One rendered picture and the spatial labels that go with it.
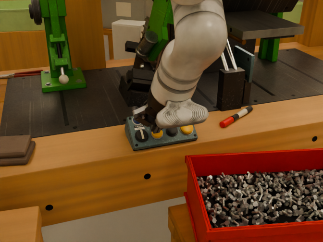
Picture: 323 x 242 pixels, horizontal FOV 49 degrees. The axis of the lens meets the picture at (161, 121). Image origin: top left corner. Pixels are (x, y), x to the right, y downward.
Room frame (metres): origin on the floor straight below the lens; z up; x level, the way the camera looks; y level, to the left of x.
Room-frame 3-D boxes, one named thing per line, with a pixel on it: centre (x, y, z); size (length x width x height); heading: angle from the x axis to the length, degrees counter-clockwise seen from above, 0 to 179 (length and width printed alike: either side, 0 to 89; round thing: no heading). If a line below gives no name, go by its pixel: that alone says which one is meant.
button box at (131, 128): (0.72, 0.00, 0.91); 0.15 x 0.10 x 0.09; 108
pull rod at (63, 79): (0.98, 0.29, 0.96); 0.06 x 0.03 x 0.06; 18
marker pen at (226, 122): (0.80, -0.19, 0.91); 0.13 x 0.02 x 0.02; 136
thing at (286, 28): (0.99, -0.19, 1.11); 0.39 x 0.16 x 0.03; 18
